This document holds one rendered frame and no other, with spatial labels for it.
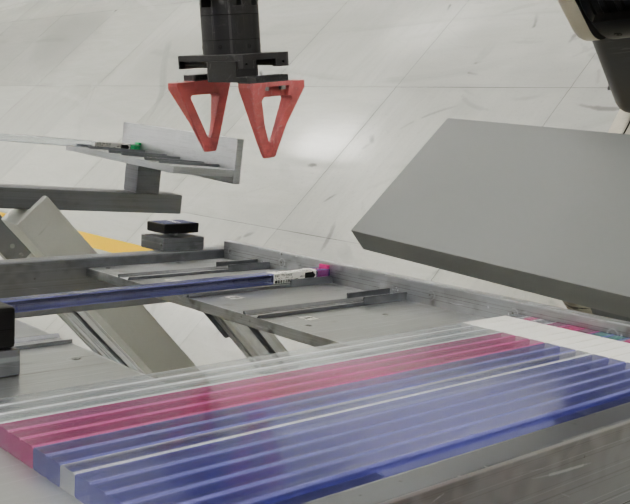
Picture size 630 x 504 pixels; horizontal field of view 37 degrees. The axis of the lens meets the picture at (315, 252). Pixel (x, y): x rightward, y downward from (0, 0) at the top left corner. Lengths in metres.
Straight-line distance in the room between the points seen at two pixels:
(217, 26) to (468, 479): 0.58
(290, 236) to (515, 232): 1.40
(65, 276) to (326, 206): 1.52
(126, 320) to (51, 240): 0.18
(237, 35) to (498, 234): 0.43
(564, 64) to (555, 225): 1.46
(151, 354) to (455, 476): 1.08
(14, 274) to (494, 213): 0.58
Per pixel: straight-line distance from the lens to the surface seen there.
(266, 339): 1.28
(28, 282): 1.06
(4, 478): 0.48
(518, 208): 1.19
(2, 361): 0.64
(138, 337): 1.48
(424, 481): 0.45
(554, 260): 1.10
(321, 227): 2.46
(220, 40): 0.92
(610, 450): 0.57
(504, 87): 2.59
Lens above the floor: 1.32
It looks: 34 degrees down
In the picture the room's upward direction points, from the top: 35 degrees counter-clockwise
